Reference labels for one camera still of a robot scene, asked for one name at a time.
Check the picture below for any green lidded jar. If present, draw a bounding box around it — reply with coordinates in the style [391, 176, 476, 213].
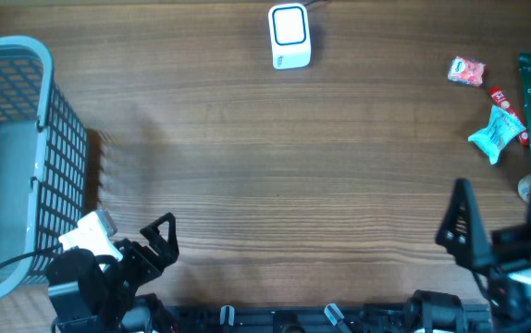
[517, 174, 531, 204]

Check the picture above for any light green wipes packet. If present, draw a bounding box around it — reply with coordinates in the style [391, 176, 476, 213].
[468, 105, 525, 165]

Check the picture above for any red Nescafe sachet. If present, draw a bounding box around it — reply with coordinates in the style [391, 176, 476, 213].
[488, 86, 530, 147]

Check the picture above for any red white small packet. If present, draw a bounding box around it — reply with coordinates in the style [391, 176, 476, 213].
[447, 56, 486, 87]

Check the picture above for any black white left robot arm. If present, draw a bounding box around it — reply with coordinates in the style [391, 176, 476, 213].
[45, 209, 179, 332]

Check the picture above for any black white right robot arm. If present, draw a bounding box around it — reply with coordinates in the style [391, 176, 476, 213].
[401, 179, 531, 332]

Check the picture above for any white barcode scanner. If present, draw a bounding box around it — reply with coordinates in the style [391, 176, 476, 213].
[267, 3, 312, 70]

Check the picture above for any grey plastic shopping basket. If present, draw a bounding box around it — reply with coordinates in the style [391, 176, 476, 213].
[0, 36, 89, 299]

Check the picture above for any black left camera cable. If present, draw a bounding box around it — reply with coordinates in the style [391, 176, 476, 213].
[0, 247, 63, 297]

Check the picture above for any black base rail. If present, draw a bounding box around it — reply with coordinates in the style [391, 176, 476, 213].
[167, 303, 425, 333]

